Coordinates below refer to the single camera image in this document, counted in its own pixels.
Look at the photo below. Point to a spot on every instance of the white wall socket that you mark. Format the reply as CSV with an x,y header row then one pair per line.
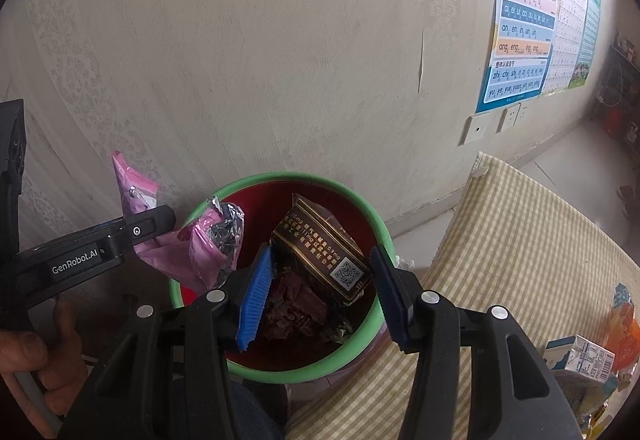
x,y
516,114
503,120

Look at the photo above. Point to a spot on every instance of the pale blue milk carton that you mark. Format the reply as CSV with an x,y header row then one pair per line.
x,y
575,360

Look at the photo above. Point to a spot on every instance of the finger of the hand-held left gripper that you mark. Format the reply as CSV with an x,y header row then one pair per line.
x,y
147,227
11,160

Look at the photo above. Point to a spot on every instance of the orange plastic wrapper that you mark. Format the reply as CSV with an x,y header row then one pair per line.
x,y
625,345

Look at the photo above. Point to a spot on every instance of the brown crumpled wrapper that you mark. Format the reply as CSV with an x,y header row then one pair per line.
x,y
295,310

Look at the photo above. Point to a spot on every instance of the dark cluttered shelf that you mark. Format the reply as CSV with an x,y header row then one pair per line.
x,y
622,70

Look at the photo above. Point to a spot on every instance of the white chart wall poster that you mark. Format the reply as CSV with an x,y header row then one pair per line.
x,y
567,30

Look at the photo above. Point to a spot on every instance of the small red floor bin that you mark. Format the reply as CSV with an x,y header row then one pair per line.
x,y
613,120

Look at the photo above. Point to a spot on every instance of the red bin with green rim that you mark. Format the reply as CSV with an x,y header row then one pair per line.
x,y
260,220

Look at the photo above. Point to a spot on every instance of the green chart wall poster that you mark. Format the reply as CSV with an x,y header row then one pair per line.
x,y
587,40

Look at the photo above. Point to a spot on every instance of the lilac pink foil wrapper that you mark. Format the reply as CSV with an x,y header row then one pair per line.
x,y
200,255

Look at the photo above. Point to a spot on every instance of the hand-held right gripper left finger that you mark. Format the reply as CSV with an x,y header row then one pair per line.
x,y
255,300

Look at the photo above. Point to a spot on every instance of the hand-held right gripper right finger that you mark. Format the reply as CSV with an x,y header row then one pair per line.
x,y
387,290

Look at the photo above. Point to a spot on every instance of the blue letter wall poster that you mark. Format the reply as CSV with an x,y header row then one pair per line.
x,y
520,20

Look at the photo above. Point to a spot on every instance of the dark brown cigarette box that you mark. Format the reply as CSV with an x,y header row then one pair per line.
x,y
320,245

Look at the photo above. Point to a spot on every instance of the checked yellow tablecloth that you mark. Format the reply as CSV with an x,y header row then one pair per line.
x,y
500,245

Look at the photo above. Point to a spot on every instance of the person's left hand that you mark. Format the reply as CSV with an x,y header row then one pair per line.
x,y
30,355

